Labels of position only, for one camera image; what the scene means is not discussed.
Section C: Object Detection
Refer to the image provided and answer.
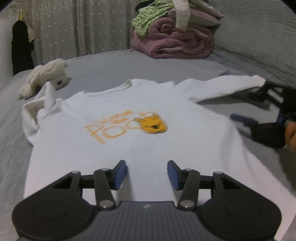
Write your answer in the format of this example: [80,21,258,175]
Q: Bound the green patterned cloth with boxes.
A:
[131,1,174,36]

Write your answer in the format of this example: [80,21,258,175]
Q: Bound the person's right hand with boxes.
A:
[285,121,296,150]

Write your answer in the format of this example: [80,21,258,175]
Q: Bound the grey patterned curtain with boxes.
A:
[29,0,139,64]

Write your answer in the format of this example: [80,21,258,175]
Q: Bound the white plush toy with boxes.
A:
[18,58,71,99]

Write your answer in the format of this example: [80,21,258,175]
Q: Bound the cream fabric strap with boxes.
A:
[172,0,191,31]

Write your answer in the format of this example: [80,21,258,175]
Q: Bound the black hanging garment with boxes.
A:
[11,20,34,75]

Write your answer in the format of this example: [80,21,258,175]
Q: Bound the white printed t-shirt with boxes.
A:
[22,75,295,240]

